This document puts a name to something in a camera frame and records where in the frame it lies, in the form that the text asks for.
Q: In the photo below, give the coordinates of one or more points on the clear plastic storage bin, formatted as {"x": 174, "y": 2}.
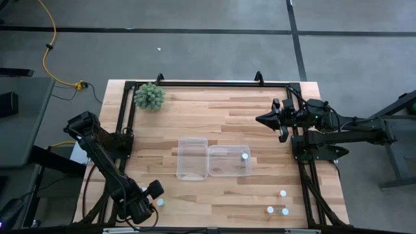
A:
{"x": 227, "y": 162}
{"x": 191, "y": 162}

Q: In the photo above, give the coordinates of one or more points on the silver aluminium bracket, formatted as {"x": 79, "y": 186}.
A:
{"x": 302, "y": 231}
{"x": 117, "y": 230}

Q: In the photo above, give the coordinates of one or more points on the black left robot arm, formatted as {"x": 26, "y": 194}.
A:
{"x": 104, "y": 159}

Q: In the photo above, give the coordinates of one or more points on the white panel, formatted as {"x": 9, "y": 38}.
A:
{"x": 78, "y": 152}

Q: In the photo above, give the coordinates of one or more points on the black box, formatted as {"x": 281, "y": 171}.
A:
{"x": 8, "y": 104}

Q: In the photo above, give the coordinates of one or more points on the small green pill bottle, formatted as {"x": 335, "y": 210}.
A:
{"x": 160, "y": 202}

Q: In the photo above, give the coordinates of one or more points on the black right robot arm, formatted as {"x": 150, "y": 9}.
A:
{"x": 344, "y": 135}

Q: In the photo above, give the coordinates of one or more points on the black stand legs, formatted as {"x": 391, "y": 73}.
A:
{"x": 396, "y": 152}

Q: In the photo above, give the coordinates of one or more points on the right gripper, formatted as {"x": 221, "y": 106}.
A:
{"x": 292, "y": 118}

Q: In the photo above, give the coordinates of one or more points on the teal pill bottle white cap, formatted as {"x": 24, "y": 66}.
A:
{"x": 285, "y": 211}

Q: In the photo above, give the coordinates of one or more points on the coral orange pill bottle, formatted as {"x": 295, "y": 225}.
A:
{"x": 282, "y": 193}

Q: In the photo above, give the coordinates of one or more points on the black aluminium table frame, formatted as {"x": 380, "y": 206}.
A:
{"x": 211, "y": 84}

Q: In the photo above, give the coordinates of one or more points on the grey desk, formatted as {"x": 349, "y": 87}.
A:
{"x": 22, "y": 130}

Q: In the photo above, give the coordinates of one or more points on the black office chair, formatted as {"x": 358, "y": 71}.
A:
{"x": 13, "y": 209}

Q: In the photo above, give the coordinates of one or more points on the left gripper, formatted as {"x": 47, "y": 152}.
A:
{"x": 136, "y": 209}

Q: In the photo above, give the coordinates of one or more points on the dark red pill bottle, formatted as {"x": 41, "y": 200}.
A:
{"x": 244, "y": 156}

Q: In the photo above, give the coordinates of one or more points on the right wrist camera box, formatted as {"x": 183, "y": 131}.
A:
{"x": 288, "y": 104}

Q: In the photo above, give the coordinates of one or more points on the black flat bar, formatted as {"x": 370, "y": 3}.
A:
{"x": 16, "y": 72}

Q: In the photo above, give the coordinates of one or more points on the green succulent in white pot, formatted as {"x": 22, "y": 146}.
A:
{"x": 149, "y": 96}

